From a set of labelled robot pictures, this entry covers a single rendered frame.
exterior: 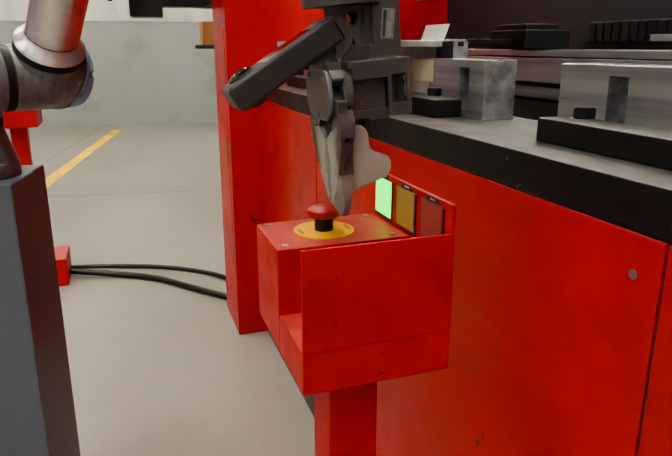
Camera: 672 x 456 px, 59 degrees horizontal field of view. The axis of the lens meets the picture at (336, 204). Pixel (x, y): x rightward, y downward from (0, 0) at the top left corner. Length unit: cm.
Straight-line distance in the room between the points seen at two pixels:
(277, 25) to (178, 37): 624
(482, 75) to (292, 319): 53
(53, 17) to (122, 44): 719
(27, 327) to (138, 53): 722
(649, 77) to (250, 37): 143
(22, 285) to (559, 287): 85
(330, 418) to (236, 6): 147
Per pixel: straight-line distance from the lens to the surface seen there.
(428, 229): 64
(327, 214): 68
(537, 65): 131
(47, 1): 108
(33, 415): 125
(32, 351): 119
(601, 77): 80
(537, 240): 70
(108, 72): 832
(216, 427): 174
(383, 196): 74
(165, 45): 821
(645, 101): 75
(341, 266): 56
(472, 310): 84
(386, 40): 57
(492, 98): 100
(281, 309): 67
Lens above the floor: 99
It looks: 15 degrees down
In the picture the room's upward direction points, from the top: straight up
